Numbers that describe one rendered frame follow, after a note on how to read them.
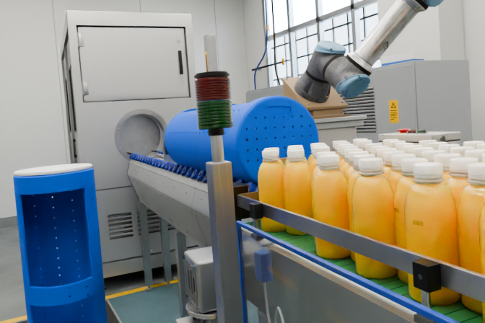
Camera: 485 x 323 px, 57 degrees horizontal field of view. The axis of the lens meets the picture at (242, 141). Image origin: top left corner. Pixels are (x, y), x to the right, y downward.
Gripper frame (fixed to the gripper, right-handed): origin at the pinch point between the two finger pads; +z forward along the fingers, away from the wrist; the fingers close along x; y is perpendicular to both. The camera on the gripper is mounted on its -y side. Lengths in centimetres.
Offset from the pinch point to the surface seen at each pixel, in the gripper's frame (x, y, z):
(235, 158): 26, -16, 47
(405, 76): -61, -157, -23
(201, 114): 54, 29, 31
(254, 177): 32, -21, 46
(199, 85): 51, 32, 28
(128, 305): -41, -129, 204
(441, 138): 54, -30, 0
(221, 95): 53, 29, 27
